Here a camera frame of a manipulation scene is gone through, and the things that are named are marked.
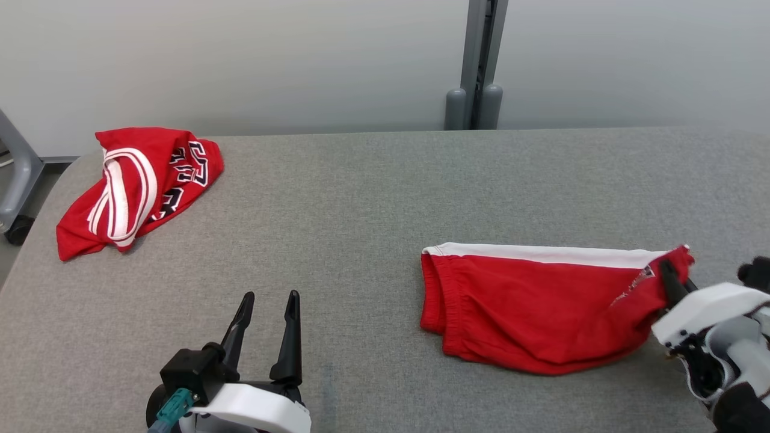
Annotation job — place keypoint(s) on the red jersey with white sleeves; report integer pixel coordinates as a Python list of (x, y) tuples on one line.
[(78, 234)]

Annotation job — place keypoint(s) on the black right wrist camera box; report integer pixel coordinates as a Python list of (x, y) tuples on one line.
[(757, 273)]

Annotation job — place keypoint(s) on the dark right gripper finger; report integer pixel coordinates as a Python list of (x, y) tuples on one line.
[(675, 282)]

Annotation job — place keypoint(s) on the red shorts with white stripe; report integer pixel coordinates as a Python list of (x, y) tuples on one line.
[(529, 307)]

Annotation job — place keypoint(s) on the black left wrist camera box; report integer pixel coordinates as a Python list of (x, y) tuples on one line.
[(189, 373)]

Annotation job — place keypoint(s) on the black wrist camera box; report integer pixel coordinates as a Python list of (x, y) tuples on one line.
[(757, 273), (189, 373)]

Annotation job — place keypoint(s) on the grey cart frame with caster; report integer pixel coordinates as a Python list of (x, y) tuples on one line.
[(24, 180)]

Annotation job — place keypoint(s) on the grey metal wall post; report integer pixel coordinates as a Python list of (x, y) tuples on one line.
[(472, 60)]

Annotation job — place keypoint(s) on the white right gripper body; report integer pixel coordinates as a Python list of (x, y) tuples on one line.
[(704, 307)]

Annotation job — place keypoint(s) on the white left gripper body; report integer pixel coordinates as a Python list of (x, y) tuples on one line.
[(252, 409)]

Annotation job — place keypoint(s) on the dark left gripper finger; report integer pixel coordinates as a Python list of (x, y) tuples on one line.
[(292, 349), (239, 331)]

